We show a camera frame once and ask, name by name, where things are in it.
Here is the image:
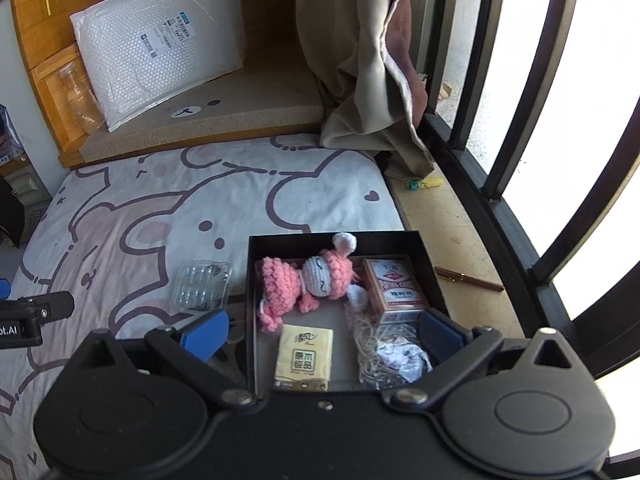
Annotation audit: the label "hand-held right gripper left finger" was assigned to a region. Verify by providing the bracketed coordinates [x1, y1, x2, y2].
[75, 308, 257, 407]

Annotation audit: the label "white bubble mailer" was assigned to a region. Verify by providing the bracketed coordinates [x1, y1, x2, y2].
[69, 0, 247, 133]

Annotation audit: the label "pink crochet doll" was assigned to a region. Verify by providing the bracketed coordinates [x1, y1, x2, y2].
[255, 232, 371, 333]

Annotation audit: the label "brown pen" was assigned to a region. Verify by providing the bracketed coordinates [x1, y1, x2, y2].
[434, 266, 506, 292]

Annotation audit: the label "printed bed sheet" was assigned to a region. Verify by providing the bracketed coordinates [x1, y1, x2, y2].
[0, 132, 406, 480]

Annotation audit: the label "wooden cabinet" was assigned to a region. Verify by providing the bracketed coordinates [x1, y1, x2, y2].
[10, 0, 133, 168]

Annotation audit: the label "black object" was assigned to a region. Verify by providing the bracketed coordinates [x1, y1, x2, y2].
[0, 175, 26, 248]

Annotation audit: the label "beige curtain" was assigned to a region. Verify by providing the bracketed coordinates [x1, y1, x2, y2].
[295, 0, 436, 183]

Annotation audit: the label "black box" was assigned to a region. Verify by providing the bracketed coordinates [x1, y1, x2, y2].
[245, 230, 451, 401]

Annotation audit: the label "beige bear face cushion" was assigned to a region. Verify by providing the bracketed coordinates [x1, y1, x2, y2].
[80, 55, 326, 166]

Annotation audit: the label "red playing card box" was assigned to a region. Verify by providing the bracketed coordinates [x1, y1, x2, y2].
[361, 256, 432, 325]

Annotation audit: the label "crumpled clear wrapper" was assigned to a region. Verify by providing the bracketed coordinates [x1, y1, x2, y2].
[375, 335, 433, 383]

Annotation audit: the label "clear plastic tray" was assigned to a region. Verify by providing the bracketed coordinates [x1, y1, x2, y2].
[172, 259, 233, 315]

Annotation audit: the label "black window bars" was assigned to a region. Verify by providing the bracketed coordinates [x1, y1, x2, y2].
[410, 0, 640, 480]

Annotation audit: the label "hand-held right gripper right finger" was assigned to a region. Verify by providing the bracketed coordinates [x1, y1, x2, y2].
[390, 308, 582, 408]

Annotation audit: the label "yellow green clothes peg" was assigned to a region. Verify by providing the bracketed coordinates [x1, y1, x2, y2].
[406, 176, 443, 193]

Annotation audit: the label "clear plastic bottle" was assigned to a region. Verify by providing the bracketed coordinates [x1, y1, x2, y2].
[59, 64, 107, 135]

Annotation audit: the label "dark printed packet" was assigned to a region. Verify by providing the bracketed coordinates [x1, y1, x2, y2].
[0, 104, 23, 163]

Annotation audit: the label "yellow tissue pack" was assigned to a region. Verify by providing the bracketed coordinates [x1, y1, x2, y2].
[273, 324, 335, 392]

